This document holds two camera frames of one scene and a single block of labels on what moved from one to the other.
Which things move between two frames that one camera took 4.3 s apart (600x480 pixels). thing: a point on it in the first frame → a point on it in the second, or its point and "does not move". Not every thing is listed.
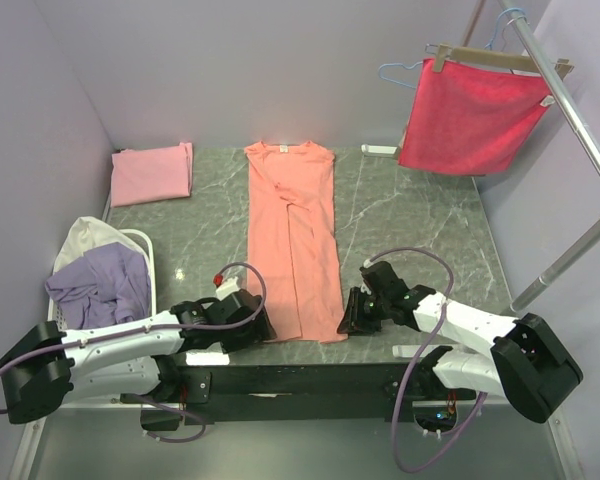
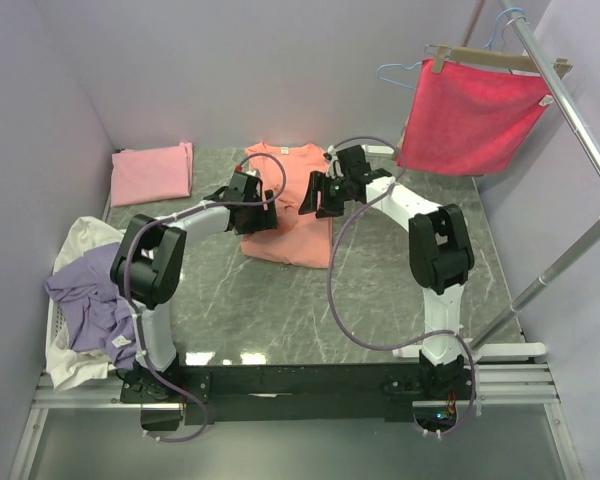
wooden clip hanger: x=445 y=54 does not move
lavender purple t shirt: x=107 y=284 does not move
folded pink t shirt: x=141 y=175 does not move
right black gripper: x=354 y=320 → x=319 y=182
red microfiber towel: x=469 y=118 does not move
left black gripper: x=257 y=330 → x=267 y=219
